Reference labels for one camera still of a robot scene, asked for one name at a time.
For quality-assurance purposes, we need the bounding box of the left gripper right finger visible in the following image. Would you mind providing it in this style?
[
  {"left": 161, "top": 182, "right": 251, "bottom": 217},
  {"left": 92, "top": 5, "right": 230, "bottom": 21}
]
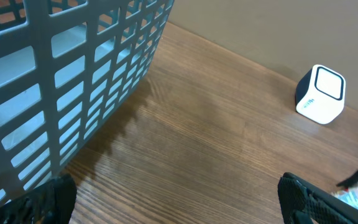
[{"left": 278, "top": 172, "right": 358, "bottom": 224}]

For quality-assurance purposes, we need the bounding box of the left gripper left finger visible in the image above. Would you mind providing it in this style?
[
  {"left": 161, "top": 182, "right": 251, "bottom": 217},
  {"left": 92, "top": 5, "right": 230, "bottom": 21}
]
[{"left": 0, "top": 174, "right": 77, "bottom": 224}]

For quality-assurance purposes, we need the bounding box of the white barcode scanner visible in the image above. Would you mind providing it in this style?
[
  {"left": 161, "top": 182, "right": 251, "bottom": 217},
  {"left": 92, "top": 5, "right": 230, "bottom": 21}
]
[{"left": 295, "top": 64, "right": 346, "bottom": 124}]

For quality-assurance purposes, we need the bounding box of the grey plastic mesh basket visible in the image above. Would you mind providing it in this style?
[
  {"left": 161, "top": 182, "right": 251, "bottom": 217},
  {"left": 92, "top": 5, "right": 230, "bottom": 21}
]
[{"left": 0, "top": 0, "right": 174, "bottom": 206}]

